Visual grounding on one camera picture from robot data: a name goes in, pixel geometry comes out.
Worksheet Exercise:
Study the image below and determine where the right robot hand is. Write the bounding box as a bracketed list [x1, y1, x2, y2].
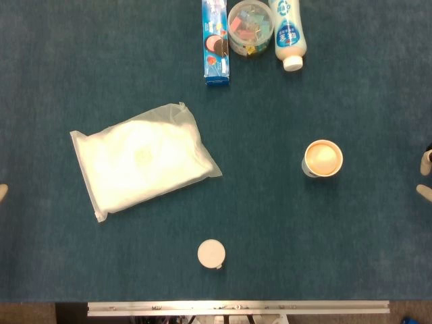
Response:
[416, 142, 432, 204]

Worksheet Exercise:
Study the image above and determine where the white floral paper cup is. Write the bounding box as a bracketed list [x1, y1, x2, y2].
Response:
[301, 139, 344, 178]

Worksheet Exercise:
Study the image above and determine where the white frosted zip bag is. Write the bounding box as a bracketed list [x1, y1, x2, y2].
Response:
[69, 101, 223, 224]

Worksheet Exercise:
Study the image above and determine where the blue cloth table cover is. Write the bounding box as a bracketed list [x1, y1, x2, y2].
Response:
[0, 0, 432, 303]

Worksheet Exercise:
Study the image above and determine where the white milk drink bottle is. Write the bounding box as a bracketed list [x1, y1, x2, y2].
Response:
[268, 0, 308, 72]

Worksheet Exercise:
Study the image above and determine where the clear jar of binder clips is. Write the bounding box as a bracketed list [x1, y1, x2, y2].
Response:
[227, 0, 275, 59]

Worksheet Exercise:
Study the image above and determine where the small white round lid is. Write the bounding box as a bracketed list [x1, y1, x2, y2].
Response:
[197, 238, 226, 270]

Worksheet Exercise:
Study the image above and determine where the blue cookie box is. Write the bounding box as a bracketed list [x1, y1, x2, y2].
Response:
[201, 0, 232, 87]

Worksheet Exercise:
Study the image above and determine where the aluminium table edge rail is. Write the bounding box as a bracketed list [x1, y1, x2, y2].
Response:
[86, 300, 391, 318]

